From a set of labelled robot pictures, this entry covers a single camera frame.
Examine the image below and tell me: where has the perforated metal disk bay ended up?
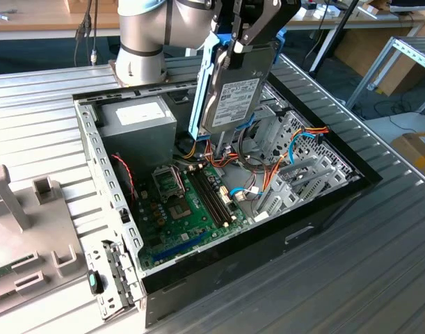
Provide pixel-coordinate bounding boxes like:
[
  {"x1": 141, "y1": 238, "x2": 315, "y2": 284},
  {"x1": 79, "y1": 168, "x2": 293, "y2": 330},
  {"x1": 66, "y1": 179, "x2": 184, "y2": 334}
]
[{"x1": 252, "y1": 110, "x2": 361, "y2": 223}]

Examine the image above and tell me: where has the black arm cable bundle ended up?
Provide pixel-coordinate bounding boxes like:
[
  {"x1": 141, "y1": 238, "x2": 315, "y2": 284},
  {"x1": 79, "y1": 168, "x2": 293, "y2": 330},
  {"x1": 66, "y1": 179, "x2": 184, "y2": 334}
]
[{"x1": 74, "y1": 0, "x2": 99, "y2": 67}]

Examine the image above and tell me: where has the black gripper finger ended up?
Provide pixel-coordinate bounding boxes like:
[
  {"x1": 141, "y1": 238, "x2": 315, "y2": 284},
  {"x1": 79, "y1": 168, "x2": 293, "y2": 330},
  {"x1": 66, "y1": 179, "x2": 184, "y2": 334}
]
[
  {"x1": 227, "y1": 0, "x2": 302, "y2": 69},
  {"x1": 211, "y1": 0, "x2": 227, "y2": 34}
]

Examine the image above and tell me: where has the metal socket cover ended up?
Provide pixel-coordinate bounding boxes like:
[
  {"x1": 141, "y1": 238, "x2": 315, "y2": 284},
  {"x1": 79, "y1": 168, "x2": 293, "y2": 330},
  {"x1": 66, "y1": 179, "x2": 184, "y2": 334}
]
[{"x1": 152, "y1": 165, "x2": 184, "y2": 202}]

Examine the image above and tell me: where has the black open PC case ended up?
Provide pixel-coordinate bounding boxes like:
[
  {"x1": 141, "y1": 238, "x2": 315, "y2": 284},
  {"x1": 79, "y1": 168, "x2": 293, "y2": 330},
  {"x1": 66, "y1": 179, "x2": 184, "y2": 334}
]
[{"x1": 72, "y1": 69, "x2": 383, "y2": 330}]

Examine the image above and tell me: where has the aluminium frame shelf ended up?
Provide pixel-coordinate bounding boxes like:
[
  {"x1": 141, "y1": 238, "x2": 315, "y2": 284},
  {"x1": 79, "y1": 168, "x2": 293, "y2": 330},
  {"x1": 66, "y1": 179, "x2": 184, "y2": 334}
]
[{"x1": 344, "y1": 35, "x2": 425, "y2": 113}]

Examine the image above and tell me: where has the cardboard box with label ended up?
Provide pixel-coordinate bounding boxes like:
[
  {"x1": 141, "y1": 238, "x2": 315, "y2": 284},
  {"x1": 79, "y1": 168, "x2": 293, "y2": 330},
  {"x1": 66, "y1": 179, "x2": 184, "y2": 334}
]
[{"x1": 390, "y1": 131, "x2": 425, "y2": 182}]

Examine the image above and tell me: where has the metal slot retainer bracket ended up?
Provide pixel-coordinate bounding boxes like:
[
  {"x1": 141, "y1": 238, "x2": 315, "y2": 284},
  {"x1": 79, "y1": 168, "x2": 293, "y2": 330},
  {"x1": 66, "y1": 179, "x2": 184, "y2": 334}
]
[{"x1": 83, "y1": 239, "x2": 146, "y2": 321}]

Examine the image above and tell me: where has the black RAM slot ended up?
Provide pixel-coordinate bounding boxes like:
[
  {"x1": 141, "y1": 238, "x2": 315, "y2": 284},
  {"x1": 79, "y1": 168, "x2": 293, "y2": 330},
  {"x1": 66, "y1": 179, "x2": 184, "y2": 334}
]
[
  {"x1": 189, "y1": 167, "x2": 229, "y2": 228},
  {"x1": 193, "y1": 166, "x2": 232, "y2": 225},
  {"x1": 197, "y1": 166, "x2": 235, "y2": 223},
  {"x1": 200, "y1": 165, "x2": 239, "y2": 220}
]

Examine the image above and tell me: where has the large cardboard box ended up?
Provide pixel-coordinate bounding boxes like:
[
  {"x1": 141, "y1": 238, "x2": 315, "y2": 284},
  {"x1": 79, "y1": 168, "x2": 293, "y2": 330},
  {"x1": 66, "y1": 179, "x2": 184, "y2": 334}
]
[{"x1": 333, "y1": 26, "x2": 425, "y2": 97}]

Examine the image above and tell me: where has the black latch with teal tab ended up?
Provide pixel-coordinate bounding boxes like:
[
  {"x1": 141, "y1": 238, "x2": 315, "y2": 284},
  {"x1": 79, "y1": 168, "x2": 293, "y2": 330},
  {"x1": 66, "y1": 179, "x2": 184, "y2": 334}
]
[{"x1": 87, "y1": 269, "x2": 108, "y2": 296}]

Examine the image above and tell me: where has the blue data wire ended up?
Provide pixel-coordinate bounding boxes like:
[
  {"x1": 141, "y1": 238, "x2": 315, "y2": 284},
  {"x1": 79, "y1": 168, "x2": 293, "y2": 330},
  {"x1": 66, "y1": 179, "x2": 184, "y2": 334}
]
[{"x1": 230, "y1": 133, "x2": 306, "y2": 198}]

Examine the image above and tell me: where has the blue expansion slot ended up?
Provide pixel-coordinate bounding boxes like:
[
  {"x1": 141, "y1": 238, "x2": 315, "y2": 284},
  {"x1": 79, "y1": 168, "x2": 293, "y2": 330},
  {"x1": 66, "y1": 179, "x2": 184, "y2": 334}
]
[{"x1": 152, "y1": 231, "x2": 209, "y2": 264}]

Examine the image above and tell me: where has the red black twisted wire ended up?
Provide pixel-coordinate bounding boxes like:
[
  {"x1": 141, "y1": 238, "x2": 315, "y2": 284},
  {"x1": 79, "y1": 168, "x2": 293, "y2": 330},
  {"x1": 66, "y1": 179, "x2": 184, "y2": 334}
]
[{"x1": 111, "y1": 154, "x2": 138, "y2": 206}]

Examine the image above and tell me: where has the yellow wire bundle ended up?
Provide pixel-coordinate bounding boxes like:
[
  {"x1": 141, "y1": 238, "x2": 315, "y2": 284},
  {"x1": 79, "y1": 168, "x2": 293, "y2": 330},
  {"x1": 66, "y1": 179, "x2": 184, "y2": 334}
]
[{"x1": 182, "y1": 138, "x2": 200, "y2": 160}]

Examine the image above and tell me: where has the black stand pole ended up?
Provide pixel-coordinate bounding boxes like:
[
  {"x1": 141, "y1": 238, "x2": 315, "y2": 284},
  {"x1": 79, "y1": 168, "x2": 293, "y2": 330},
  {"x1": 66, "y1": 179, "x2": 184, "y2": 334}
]
[{"x1": 300, "y1": 0, "x2": 360, "y2": 80}]

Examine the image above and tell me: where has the green motherboard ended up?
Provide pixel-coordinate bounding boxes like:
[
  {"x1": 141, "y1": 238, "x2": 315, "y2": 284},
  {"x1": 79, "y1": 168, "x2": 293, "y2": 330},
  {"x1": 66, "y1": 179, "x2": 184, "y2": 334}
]
[{"x1": 137, "y1": 163, "x2": 255, "y2": 271}]

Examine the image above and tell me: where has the grey power supply unit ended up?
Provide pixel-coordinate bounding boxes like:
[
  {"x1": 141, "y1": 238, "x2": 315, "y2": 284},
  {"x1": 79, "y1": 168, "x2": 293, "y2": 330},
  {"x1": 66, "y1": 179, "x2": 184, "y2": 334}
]
[{"x1": 95, "y1": 95, "x2": 178, "y2": 177}]

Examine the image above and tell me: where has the grey metal drive cage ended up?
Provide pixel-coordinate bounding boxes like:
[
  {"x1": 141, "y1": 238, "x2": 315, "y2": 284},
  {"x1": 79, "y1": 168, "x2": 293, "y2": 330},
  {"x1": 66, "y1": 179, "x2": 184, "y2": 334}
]
[{"x1": 211, "y1": 81, "x2": 286, "y2": 157}]

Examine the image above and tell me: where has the black round cable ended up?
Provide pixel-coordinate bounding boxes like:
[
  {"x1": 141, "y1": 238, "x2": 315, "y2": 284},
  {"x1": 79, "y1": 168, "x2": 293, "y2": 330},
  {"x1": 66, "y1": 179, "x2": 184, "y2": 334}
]
[{"x1": 237, "y1": 128, "x2": 269, "y2": 170}]

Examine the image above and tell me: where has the green RAM stick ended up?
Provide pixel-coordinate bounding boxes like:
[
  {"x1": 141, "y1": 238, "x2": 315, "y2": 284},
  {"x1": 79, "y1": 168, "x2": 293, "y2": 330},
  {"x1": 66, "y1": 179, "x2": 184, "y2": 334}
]
[{"x1": 0, "y1": 255, "x2": 38, "y2": 281}]

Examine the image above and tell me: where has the grey parts rack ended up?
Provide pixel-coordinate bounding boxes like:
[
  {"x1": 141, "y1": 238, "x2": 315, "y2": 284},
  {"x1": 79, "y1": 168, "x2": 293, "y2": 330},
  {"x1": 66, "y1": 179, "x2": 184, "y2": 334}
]
[{"x1": 0, "y1": 165, "x2": 87, "y2": 323}]

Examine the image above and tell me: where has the hard disk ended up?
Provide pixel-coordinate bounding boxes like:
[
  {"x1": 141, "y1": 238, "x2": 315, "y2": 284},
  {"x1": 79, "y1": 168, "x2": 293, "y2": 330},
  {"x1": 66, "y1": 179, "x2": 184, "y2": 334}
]
[{"x1": 188, "y1": 29, "x2": 286, "y2": 142}]

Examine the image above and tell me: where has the wooden box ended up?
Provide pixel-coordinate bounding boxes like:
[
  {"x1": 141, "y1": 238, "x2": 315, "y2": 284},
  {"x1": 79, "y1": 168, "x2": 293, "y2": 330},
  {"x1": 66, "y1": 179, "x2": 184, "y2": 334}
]
[{"x1": 63, "y1": 0, "x2": 120, "y2": 15}]

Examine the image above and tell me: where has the wooden desk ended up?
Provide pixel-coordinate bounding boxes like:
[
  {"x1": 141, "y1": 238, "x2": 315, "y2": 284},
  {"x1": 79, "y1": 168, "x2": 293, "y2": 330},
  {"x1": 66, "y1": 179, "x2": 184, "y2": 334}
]
[
  {"x1": 284, "y1": 0, "x2": 425, "y2": 40},
  {"x1": 0, "y1": 0, "x2": 122, "y2": 41}
]

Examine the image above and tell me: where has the orange yellow disk power wire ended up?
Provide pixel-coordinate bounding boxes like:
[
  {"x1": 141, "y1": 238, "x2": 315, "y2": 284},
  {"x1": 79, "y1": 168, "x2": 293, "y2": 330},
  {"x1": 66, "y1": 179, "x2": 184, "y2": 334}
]
[{"x1": 262, "y1": 125, "x2": 330, "y2": 191}]

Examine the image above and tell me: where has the white table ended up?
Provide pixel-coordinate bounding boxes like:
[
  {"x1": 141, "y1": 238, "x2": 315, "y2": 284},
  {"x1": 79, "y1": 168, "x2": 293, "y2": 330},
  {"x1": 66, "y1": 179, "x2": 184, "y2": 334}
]
[{"x1": 364, "y1": 113, "x2": 425, "y2": 147}]

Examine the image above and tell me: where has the orange red wire bundle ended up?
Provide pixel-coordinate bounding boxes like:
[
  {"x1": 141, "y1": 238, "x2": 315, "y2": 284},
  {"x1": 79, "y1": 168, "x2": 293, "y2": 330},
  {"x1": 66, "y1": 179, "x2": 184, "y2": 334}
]
[{"x1": 200, "y1": 138, "x2": 241, "y2": 170}]

